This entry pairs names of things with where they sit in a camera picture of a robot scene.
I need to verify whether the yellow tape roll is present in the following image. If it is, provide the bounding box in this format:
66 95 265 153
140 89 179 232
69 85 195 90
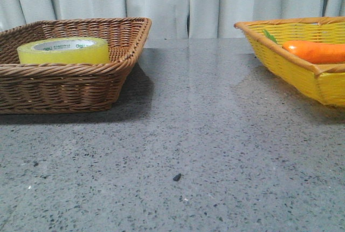
17 37 110 64

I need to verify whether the small black debris piece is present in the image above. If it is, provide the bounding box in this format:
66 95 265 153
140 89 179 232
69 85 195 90
173 173 182 181

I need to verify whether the white curtain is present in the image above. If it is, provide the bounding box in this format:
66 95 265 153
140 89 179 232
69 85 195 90
0 0 345 39

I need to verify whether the brown wicker basket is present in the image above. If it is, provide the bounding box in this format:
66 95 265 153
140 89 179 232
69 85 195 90
1 17 151 114

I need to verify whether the orange toy carrot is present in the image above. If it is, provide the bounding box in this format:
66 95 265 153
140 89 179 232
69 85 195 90
279 40 344 64

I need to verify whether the yellow woven basket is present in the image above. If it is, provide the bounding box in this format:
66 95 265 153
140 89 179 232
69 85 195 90
234 16 344 107

